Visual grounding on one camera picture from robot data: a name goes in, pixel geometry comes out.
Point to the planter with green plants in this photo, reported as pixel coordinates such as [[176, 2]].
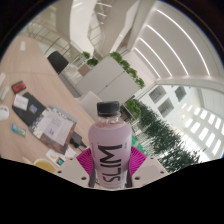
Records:
[[133, 108]]

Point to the black power adapter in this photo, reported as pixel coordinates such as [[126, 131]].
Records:
[[77, 140]]

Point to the small teal pack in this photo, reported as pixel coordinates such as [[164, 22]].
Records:
[[18, 130]]

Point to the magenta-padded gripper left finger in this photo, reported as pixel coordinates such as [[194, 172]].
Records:
[[73, 170]]

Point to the colourful sticker sheet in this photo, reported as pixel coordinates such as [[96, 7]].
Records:
[[56, 156]]

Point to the white staircase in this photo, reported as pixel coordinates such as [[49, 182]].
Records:
[[110, 23]]

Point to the white paper slip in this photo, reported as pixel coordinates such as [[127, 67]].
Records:
[[22, 46]]

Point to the potted green plants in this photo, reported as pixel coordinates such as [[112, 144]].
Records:
[[91, 61]]

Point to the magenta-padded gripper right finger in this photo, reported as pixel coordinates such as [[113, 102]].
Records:
[[150, 169]]

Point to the lilac drink bottle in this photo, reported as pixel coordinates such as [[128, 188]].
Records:
[[109, 140]]

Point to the small red and black case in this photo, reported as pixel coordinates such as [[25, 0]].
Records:
[[18, 87]]

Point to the row of green hedge plants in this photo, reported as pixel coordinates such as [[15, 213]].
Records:
[[170, 140]]

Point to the black notebook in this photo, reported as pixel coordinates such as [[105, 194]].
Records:
[[35, 111]]

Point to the small pale grey device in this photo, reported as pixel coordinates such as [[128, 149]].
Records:
[[4, 93]]

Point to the ceiling light strips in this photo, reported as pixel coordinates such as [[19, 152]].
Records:
[[173, 43]]

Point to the white card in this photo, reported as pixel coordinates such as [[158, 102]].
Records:
[[20, 102]]

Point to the black chair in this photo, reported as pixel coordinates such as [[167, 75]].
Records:
[[58, 61]]

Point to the white cabinet topped with plants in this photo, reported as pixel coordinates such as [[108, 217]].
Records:
[[106, 78]]

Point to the white computer mouse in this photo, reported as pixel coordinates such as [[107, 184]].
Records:
[[4, 112]]

